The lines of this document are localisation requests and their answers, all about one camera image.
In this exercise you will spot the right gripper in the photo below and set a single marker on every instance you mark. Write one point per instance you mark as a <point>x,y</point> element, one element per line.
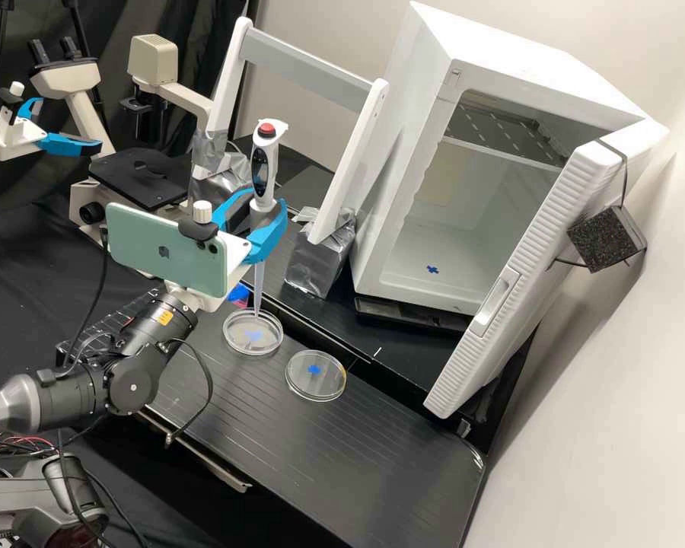
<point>238,257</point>

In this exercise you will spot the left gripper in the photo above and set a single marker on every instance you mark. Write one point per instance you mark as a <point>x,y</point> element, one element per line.
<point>17,137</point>

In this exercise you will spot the pipette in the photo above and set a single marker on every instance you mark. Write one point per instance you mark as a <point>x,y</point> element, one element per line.
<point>262,171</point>

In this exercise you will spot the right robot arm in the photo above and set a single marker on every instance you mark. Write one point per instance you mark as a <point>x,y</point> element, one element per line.
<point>131,382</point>

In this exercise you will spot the white pipette stand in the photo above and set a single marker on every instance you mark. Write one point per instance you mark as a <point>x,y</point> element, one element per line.
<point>354,154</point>

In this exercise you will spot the blue bottle holder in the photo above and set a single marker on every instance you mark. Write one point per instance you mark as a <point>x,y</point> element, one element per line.
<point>241,294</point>

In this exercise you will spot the cream microscope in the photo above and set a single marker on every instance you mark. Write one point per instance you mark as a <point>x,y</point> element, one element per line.
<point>143,177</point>

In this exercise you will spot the petri dish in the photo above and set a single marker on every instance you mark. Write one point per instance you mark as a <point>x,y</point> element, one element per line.
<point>262,345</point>

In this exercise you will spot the petri dish lid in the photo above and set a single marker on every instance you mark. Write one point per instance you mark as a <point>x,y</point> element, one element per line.
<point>305,388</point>

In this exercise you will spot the black platform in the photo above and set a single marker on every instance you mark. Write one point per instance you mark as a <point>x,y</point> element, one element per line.
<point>319,451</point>
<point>388,365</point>

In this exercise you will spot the white incubator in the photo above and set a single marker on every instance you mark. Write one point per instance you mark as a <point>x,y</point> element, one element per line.
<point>428,74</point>

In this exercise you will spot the incubator door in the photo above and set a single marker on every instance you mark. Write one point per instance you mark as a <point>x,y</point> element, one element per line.
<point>525,274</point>

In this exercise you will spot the right wrist camera phone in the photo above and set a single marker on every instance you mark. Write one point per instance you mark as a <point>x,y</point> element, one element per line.
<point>160,245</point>

